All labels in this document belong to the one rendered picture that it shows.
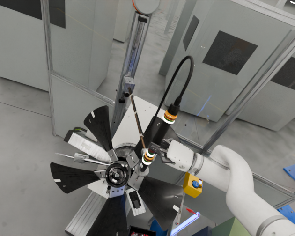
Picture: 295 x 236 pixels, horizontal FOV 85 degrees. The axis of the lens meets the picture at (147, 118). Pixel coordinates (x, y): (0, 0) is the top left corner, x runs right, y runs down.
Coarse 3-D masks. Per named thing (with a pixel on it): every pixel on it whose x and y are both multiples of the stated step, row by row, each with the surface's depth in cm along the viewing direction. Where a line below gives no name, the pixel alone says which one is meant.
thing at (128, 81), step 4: (124, 76) 114; (128, 76) 116; (124, 80) 112; (128, 80) 112; (132, 80) 114; (124, 84) 111; (128, 84) 110; (132, 84) 110; (124, 88) 111; (132, 88) 113; (132, 92) 115
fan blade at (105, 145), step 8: (96, 112) 85; (104, 112) 82; (96, 120) 85; (104, 120) 82; (88, 128) 92; (96, 128) 87; (104, 128) 82; (96, 136) 90; (104, 136) 83; (104, 144) 86
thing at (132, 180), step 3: (132, 174) 85; (135, 174) 85; (132, 177) 83; (135, 177) 84; (138, 177) 85; (141, 177) 85; (129, 180) 81; (132, 180) 82; (135, 180) 83; (138, 180) 83; (141, 180) 84; (129, 183) 80; (132, 183) 81; (135, 183) 82; (138, 183) 82; (132, 186) 80; (135, 186) 81; (138, 186) 81; (135, 189) 80; (138, 189) 80
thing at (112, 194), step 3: (123, 186) 86; (111, 189) 81; (114, 189) 82; (120, 189) 85; (123, 189) 87; (111, 192) 81; (114, 192) 83; (117, 192) 84; (120, 192) 85; (123, 192) 87; (111, 195) 81; (114, 195) 83; (117, 195) 84
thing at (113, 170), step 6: (120, 156) 89; (114, 162) 80; (120, 162) 80; (126, 162) 84; (108, 168) 78; (114, 168) 79; (120, 168) 79; (126, 168) 78; (108, 174) 79; (114, 174) 79; (120, 174) 79; (126, 174) 77; (108, 180) 78; (114, 180) 78; (120, 180) 78; (126, 180) 77; (114, 186) 77; (120, 186) 77
